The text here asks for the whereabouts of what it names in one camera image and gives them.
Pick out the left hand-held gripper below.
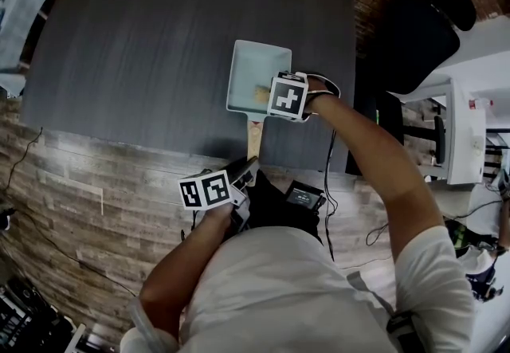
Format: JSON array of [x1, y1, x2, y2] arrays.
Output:
[[178, 155, 261, 210]]

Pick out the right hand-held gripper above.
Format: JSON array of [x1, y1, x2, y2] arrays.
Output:
[[265, 70, 316, 122]]

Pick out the white square pan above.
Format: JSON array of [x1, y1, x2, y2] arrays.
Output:
[[226, 39, 293, 164]]

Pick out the person's right forearm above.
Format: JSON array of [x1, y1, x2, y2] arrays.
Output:
[[304, 78, 445, 265]]

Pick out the person's left forearm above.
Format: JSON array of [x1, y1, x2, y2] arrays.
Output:
[[138, 202, 237, 341]]

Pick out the person's black shorts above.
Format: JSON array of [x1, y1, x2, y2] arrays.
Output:
[[237, 169, 324, 243]]

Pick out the black computer tower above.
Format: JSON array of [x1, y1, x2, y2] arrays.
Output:
[[345, 94, 404, 176]]

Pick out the person's white t-shirt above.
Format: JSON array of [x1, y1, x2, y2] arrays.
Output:
[[119, 225, 477, 353]]

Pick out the black office chair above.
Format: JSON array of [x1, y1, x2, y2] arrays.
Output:
[[370, 0, 478, 169]]

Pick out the clear bottle with red label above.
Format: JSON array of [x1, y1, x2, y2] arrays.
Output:
[[468, 97, 496, 111]]

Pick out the black equipment rack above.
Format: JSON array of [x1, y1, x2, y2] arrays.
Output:
[[0, 275, 77, 353]]

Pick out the light blue cloth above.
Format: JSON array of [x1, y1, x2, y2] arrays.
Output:
[[0, 0, 57, 98]]

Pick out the black recorder with screen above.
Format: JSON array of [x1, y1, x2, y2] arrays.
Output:
[[284, 179, 327, 214]]

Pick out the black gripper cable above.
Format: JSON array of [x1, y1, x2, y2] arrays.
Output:
[[321, 127, 340, 263]]

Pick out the thin black floor cable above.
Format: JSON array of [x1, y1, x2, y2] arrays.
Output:
[[0, 126, 139, 299]]

